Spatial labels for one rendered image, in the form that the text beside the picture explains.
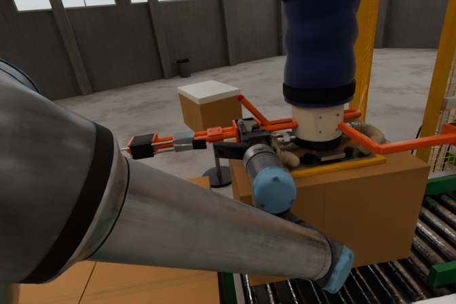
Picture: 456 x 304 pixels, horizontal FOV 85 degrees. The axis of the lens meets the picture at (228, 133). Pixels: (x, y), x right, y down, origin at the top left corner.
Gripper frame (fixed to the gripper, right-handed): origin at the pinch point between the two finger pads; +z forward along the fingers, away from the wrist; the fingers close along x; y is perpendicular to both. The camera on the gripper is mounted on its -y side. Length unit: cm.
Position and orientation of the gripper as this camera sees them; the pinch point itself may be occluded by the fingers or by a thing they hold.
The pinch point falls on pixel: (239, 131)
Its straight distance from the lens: 85.5
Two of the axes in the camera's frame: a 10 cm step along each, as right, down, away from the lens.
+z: -1.2, -3.9, 9.2
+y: 9.9, -1.5, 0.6
